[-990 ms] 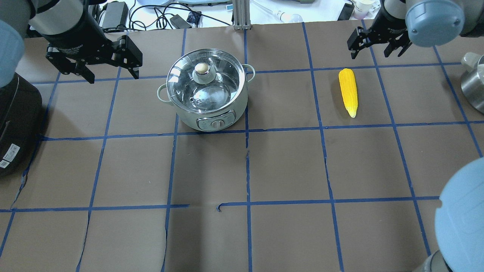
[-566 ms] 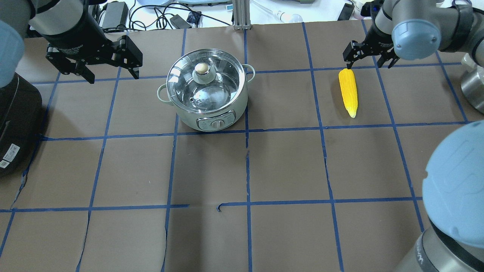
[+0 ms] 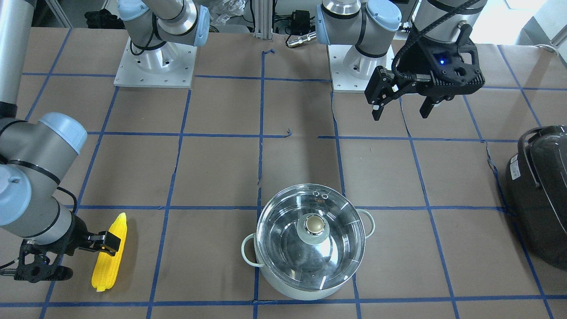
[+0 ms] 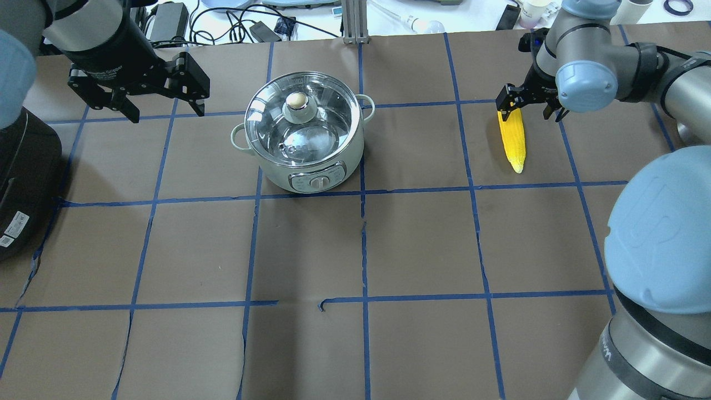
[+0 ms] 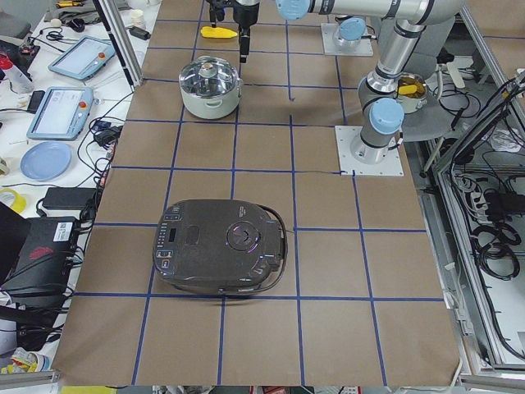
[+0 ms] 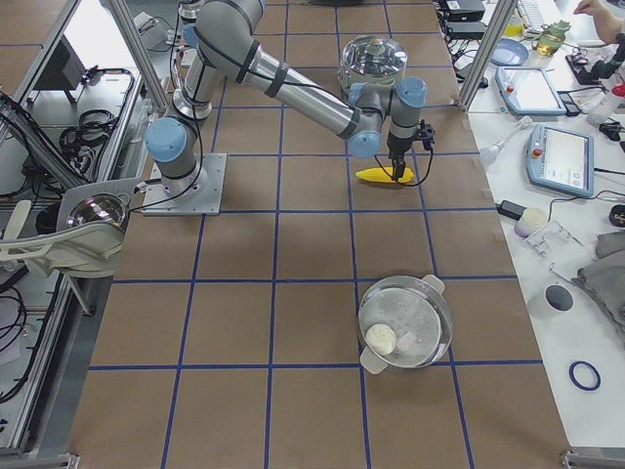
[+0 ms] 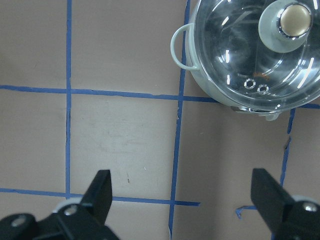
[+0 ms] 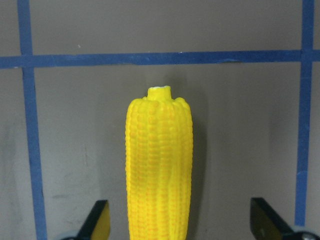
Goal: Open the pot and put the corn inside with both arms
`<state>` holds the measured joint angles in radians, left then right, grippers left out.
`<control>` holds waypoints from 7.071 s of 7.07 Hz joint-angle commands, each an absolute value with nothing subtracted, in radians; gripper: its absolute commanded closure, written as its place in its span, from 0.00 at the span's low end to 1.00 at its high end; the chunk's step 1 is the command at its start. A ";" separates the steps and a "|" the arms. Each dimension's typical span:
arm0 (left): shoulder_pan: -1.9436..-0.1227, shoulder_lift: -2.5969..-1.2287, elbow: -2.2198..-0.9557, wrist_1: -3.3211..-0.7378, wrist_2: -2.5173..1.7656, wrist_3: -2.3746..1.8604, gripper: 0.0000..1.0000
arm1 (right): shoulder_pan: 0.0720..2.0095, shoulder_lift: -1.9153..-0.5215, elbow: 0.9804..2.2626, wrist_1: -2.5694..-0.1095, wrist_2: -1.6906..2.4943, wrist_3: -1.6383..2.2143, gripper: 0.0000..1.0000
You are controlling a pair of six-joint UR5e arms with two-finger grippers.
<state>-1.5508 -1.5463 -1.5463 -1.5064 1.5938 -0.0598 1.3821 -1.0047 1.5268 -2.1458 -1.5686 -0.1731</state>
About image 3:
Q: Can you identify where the pale green cooking pot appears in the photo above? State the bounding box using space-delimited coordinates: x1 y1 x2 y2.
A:
241 208 376 301

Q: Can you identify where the aluminium frame post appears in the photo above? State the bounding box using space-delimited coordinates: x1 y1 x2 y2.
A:
252 0 275 40

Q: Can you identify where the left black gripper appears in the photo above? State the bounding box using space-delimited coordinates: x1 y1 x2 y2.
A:
364 24 485 121

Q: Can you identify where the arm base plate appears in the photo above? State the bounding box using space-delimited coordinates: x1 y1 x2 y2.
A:
113 39 197 89
327 45 394 93

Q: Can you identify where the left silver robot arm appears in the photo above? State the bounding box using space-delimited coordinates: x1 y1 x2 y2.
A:
315 0 486 121

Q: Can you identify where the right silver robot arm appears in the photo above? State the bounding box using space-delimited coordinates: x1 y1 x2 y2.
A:
1 0 127 283

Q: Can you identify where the glass pot lid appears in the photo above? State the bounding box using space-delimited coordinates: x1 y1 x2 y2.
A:
256 183 366 292

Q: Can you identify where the black power adapter box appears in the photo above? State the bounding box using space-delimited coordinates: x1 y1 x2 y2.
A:
290 10 311 29

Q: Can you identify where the yellow plastic corn cob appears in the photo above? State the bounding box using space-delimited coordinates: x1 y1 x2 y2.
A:
91 212 128 292

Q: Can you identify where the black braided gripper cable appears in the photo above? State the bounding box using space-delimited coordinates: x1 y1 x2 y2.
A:
392 0 483 80

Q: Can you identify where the silver metal connector plug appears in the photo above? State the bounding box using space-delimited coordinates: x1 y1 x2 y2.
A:
285 31 317 49

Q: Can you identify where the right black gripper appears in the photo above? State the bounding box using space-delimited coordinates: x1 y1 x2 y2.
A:
14 215 121 283

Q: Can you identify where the dark grey rice cooker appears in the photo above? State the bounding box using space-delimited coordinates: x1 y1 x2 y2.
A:
503 125 567 270

